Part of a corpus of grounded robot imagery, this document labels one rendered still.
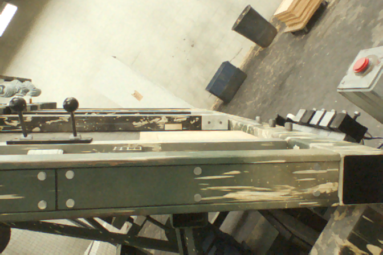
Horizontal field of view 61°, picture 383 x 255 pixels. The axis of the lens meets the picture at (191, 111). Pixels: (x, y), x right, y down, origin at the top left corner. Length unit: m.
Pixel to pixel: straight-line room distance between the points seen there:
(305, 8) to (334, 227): 3.75
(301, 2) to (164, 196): 3.91
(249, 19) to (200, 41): 1.36
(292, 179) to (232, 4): 6.13
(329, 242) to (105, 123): 1.02
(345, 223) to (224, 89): 4.83
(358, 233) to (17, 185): 0.67
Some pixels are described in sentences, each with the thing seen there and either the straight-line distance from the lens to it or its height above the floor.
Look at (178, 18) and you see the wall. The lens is 6.53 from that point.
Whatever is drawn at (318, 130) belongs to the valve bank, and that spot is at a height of 0.74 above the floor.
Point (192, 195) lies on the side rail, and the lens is 0.63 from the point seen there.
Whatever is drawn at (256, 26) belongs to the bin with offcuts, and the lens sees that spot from 5.58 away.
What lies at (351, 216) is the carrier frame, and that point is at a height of 0.79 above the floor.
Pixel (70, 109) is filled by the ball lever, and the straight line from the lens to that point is 0.82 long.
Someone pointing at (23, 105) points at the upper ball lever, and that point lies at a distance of 0.85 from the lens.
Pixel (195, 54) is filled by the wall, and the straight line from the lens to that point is 6.50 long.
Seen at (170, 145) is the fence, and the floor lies 1.17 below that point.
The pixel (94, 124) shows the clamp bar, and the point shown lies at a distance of 1.48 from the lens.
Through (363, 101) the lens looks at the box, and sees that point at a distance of 0.82.
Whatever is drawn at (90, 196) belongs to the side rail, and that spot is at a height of 1.28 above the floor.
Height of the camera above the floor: 1.30
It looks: 9 degrees down
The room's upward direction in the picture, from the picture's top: 57 degrees counter-clockwise
